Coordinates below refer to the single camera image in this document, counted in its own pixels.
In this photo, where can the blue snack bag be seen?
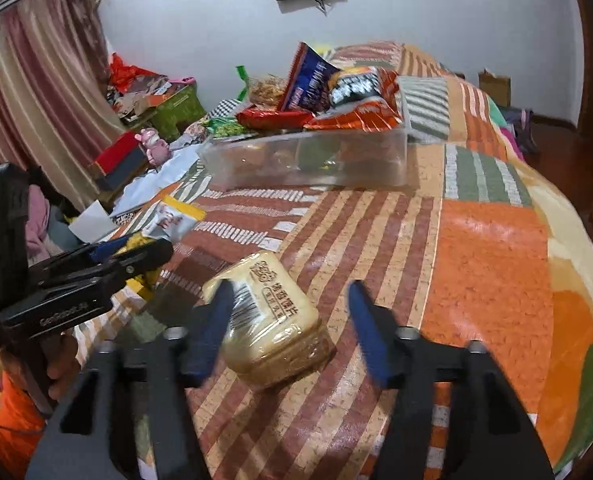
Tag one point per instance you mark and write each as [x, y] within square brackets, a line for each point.
[304, 80]

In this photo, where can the red snack bag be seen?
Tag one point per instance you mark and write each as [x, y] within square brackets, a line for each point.
[271, 117]

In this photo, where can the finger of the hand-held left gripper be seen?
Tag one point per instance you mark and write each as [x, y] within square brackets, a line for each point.
[141, 257]
[101, 252]

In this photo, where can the pink plush toy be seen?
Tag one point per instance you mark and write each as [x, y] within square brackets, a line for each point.
[154, 150]

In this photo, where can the clear noodle snack bag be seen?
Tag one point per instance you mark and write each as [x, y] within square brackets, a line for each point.
[266, 90]

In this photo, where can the red plastic bag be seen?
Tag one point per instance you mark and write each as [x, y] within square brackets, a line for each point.
[126, 72]

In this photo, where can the beige toast slice packet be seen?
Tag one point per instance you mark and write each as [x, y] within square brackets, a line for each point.
[276, 320]

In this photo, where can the green patterned box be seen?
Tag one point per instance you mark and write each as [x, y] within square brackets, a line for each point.
[176, 110]

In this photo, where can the pink striped curtain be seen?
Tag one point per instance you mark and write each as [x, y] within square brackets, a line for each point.
[41, 85]

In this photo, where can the clear plastic container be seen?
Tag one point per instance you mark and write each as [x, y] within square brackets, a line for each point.
[301, 160]

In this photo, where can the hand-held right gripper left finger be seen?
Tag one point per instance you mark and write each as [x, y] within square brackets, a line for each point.
[211, 330]

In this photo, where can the red lidded box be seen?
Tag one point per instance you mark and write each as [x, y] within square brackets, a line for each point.
[121, 152]

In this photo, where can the black orange snack bag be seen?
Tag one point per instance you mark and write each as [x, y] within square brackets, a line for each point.
[356, 85]

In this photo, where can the orange white snack bag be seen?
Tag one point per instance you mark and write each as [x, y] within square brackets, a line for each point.
[356, 117]

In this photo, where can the brown cardboard box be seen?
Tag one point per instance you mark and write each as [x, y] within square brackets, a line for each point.
[494, 90]

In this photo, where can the white box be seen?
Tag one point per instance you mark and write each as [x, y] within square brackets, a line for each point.
[89, 222]

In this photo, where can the pile of books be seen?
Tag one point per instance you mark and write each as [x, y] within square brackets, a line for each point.
[141, 97]

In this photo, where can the person's left hand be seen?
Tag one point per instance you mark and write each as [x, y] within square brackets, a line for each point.
[65, 365]

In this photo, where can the white yellow snack packet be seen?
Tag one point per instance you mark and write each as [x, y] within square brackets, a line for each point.
[171, 220]

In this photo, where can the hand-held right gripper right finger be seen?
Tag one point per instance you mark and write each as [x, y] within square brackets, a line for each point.
[371, 335]

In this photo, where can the green snack packet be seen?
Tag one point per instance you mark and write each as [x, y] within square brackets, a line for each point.
[226, 127]

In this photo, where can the white cloth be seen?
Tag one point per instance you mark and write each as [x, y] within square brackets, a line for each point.
[146, 185]

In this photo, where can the pink garment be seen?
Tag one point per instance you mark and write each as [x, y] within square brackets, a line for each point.
[36, 225]

